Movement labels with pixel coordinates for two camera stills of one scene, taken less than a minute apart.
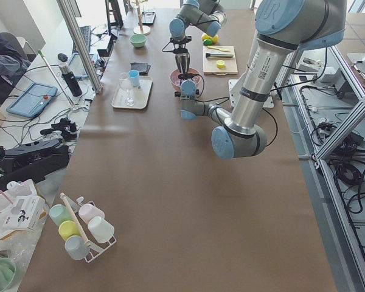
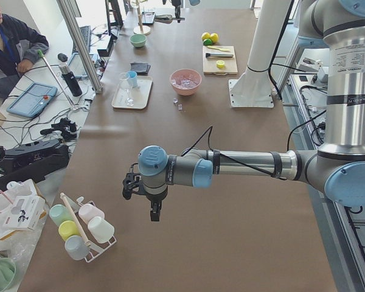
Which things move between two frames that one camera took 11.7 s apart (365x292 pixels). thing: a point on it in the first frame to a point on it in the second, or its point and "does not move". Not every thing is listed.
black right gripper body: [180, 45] to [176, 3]
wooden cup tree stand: [141, 29] does not move
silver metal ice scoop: [183, 60] to [165, 19]
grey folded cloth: [143, 68] does not move
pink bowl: [176, 81] does not move
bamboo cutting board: [220, 60] does not move
